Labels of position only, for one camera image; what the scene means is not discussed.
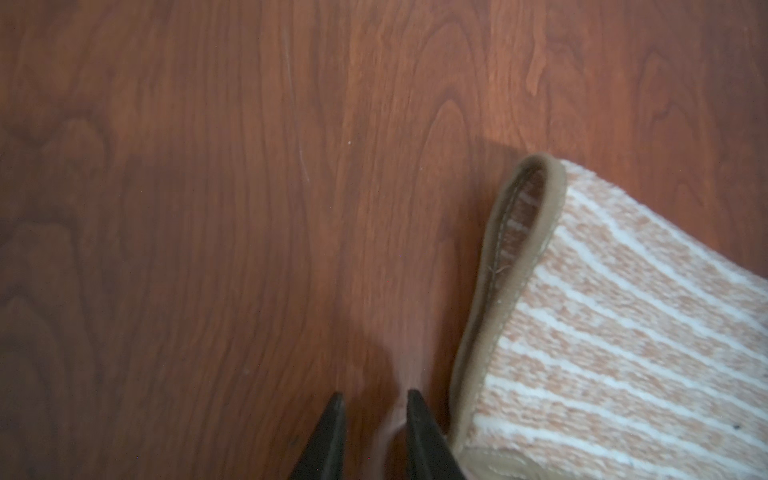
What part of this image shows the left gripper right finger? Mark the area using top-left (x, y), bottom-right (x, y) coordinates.
top-left (406, 389), bottom-right (466, 480)

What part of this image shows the striped brown square dishcloth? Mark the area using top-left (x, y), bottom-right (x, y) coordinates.
top-left (447, 154), bottom-right (767, 479)

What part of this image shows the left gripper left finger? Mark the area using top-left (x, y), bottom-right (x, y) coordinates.
top-left (289, 392), bottom-right (346, 480)

